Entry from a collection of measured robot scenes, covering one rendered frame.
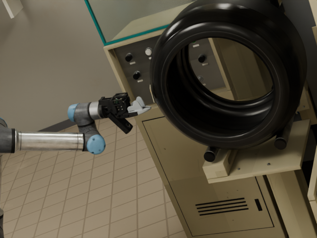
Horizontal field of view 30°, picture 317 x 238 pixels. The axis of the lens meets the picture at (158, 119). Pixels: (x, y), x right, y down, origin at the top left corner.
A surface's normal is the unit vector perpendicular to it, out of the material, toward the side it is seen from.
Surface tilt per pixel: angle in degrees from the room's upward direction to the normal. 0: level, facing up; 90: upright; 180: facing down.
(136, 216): 0
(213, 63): 90
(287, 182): 90
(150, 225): 0
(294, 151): 0
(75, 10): 90
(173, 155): 90
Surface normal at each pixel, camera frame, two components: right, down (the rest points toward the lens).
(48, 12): 0.04, 0.37
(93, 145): 0.29, 0.25
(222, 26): -0.31, 0.30
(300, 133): -0.37, -0.86
